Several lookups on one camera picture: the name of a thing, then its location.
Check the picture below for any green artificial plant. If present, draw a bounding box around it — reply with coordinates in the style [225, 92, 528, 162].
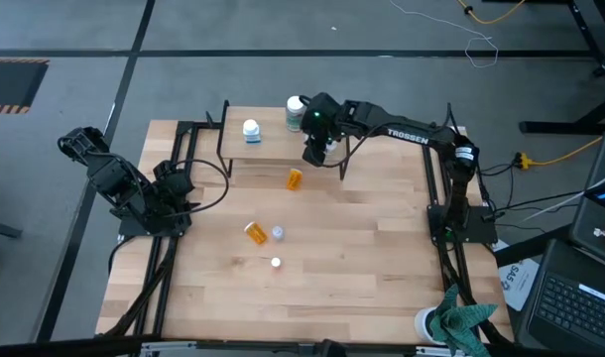
[429, 284, 500, 357]

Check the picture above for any thin white floor cable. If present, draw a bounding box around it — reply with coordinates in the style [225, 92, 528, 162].
[389, 0, 500, 69]

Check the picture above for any black laptop keyboard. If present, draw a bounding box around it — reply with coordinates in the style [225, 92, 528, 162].
[513, 238, 605, 356]

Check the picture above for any grey laptop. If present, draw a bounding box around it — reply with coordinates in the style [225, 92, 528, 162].
[568, 129, 605, 274]

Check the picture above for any white plant pot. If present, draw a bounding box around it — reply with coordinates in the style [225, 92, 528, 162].
[414, 306, 447, 346]

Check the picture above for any black desk support bar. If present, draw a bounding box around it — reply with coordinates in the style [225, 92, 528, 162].
[493, 222, 574, 267]

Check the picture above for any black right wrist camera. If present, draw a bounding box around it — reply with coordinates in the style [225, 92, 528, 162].
[302, 142, 328, 168]

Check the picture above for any black left camera cable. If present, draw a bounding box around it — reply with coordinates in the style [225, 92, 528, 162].
[171, 158, 230, 217]

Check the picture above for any black aluminium table frame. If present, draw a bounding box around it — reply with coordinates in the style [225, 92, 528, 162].
[99, 112, 513, 348]

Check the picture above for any black furniture foot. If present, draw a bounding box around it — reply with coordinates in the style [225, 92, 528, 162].
[0, 217, 24, 239]

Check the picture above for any black desk frame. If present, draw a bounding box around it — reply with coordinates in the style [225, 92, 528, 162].
[518, 0, 605, 136]

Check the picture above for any black hazard-striped floor mat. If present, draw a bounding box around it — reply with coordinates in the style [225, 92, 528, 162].
[0, 58, 51, 115]

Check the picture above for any large orange pill bottle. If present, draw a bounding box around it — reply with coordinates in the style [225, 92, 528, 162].
[243, 221, 269, 246]

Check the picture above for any wooden shelf with black legs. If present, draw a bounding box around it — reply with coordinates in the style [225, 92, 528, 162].
[215, 99, 352, 180]

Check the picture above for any large green-label bottle white cap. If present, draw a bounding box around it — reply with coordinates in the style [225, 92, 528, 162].
[285, 95, 306, 133]

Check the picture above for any grey-white cable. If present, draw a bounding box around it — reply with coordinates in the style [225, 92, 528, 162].
[520, 168, 605, 223]

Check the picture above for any yellow extension cable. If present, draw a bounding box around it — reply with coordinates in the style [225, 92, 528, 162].
[513, 123, 605, 169]

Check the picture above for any white bottle with blue label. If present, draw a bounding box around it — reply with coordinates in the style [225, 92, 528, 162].
[242, 118, 262, 145]

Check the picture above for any yellow floor cable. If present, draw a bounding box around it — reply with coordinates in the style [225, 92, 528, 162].
[455, 0, 528, 26]

